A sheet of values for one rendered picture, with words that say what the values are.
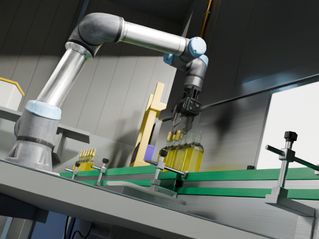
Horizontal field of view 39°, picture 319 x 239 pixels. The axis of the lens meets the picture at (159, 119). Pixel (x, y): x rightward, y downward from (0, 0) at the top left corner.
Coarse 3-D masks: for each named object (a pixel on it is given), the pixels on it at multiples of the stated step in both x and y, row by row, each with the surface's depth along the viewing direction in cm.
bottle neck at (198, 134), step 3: (195, 132) 174; (198, 132) 173; (201, 132) 173; (195, 135) 173; (198, 135) 172; (201, 135) 173; (195, 138) 172; (198, 138) 172; (201, 138) 173; (195, 141) 172; (198, 141) 172
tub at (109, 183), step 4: (108, 184) 146; (112, 184) 142; (116, 184) 138; (120, 184) 135; (124, 184) 133; (128, 184) 132; (132, 184) 132; (136, 188) 133; (140, 188) 133; (144, 188) 133; (148, 192) 135; (152, 192) 134; (156, 192) 135; (160, 196) 136; (164, 196) 136; (168, 196) 136; (172, 200) 138; (176, 200) 137; (180, 200) 138; (184, 204) 141
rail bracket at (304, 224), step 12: (288, 132) 102; (288, 144) 102; (288, 156) 100; (312, 168) 105; (276, 192) 99; (276, 204) 98; (288, 204) 98; (300, 204) 99; (300, 216) 103; (312, 216) 100; (300, 228) 102; (312, 228) 99
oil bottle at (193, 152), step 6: (192, 144) 170; (198, 144) 171; (186, 150) 172; (192, 150) 169; (198, 150) 170; (186, 156) 170; (192, 156) 168; (198, 156) 169; (186, 162) 168; (192, 162) 168; (198, 162) 169; (180, 168) 171; (186, 168) 167; (192, 168) 168; (198, 168) 169
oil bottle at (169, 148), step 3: (168, 147) 187; (171, 147) 185; (168, 150) 186; (168, 153) 185; (165, 156) 186; (168, 156) 184; (165, 159) 185; (168, 159) 183; (165, 162) 184; (162, 171) 183; (165, 171) 182
